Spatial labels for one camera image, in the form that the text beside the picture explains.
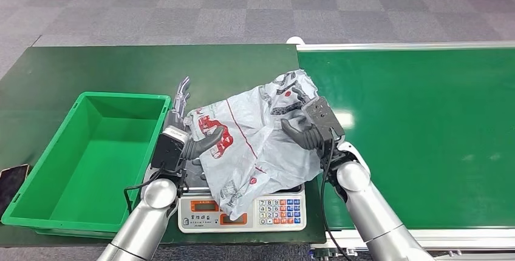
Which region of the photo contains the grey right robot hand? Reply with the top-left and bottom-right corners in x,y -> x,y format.
281,86 -> 324,151

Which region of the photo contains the dark green work table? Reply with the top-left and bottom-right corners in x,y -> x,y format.
0,44 -> 327,247

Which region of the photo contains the green conveyor belt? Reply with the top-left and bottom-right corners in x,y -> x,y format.
296,41 -> 515,261

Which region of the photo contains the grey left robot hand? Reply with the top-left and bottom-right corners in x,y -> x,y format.
165,75 -> 225,161

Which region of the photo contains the green plastic crate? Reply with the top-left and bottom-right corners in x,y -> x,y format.
1,92 -> 172,240

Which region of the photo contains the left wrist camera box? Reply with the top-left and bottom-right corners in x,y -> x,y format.
151,125 -> 190,172

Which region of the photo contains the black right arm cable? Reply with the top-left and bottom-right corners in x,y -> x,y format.
319,138 -> 343,261

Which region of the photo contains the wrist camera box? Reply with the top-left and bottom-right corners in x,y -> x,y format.
301,96 -> 346,143
151,125 -> 190,172

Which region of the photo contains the black smartphone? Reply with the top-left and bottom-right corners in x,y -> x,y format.
0,164 -> 30,215

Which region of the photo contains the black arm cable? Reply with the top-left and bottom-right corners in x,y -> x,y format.
123,164 -> 166,214
319,138 -> 343,261

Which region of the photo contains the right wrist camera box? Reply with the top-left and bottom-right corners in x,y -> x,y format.
301,96 -> 346,143

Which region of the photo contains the grey plastic mailer package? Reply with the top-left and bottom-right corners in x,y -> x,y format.
185,69 -> 322,220

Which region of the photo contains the white scale with steel tray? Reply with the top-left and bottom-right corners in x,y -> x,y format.
177,158 -> 307,234

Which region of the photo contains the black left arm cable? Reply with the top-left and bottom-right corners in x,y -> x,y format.
123,164 -> 166,214

